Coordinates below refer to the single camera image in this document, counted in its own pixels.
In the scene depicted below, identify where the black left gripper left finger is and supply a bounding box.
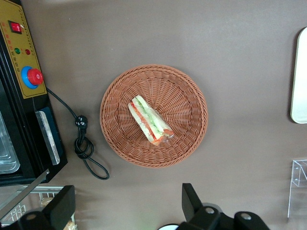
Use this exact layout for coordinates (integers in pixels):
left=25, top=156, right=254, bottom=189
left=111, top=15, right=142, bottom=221
left=0, top=184, right=76, bottom=230

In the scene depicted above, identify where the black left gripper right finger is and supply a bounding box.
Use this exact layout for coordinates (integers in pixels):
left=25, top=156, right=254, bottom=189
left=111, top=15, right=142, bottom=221
left=181, top=183, right=272, bottom=230

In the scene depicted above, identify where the plastic-wrapped triangle sandwich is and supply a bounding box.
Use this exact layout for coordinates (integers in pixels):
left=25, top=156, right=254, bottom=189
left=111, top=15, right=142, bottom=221
left=127, top=95, right=175, bottom=146

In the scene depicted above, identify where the round brown wicker basket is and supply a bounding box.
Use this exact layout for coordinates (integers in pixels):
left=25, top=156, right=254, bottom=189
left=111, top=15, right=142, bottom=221
left=99, top=63, right=208, bottom=169

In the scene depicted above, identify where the cream rectangular tray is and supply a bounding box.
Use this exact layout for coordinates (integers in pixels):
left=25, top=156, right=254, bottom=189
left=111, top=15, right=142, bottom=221
left=290, top=26, right=307, bottom=125

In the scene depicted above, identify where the large metal pan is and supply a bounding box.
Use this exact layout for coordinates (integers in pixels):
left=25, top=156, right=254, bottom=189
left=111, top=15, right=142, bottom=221
left=0, top=112, right=20, bottom=175

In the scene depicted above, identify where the clear acrylic bottle rack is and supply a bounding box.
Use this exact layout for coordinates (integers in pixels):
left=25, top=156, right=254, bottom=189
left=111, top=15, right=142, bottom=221
left=287, top=159, right=307, bottom=219

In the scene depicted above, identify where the black sealing machine yellow panel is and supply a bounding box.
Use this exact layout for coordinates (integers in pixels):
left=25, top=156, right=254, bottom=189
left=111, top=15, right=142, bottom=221
left=0, top=0, right=69, bottom=218

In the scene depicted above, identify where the white wire rack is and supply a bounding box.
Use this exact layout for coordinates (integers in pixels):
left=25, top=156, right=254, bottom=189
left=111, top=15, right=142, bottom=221
left=0, top=184, right=77, bottom=227

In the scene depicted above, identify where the black power cable with plug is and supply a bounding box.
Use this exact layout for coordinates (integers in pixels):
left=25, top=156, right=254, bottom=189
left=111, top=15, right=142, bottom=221
left=46, top=87, right=110, bottom=180

